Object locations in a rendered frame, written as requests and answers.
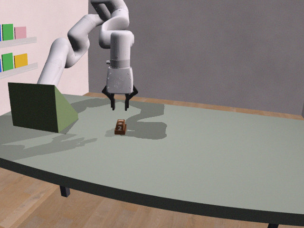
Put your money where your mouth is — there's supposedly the brown wooden tray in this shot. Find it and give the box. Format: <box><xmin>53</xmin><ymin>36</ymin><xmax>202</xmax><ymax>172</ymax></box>
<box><xmin>114</xmin><ymin>124</ymin><xmax>126</xmax><ymax>135</ymax></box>

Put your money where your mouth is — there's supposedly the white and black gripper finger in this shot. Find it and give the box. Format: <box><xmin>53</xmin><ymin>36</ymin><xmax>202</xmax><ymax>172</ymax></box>
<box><xmin>125</xmin><ymin>85</ymin><xmax>138</xmax><ymax>111</ymax></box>
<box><xmin>102</xmin><ymin>86</ymin><xmax>115</xmax><ymax>110</ymax></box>

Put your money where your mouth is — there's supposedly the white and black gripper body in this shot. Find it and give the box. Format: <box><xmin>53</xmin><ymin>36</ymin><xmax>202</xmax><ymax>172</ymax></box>
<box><xmin>106</xmin><ymin>66</ymin><xmax>133</xmax><ymax>94</ymax></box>

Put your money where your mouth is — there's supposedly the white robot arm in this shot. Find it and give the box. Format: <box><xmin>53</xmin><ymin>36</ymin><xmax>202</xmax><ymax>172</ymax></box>
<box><xmin>37</xmin><ymin>0</ymin><xmax>134</xmax><ymax>87</ymax></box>

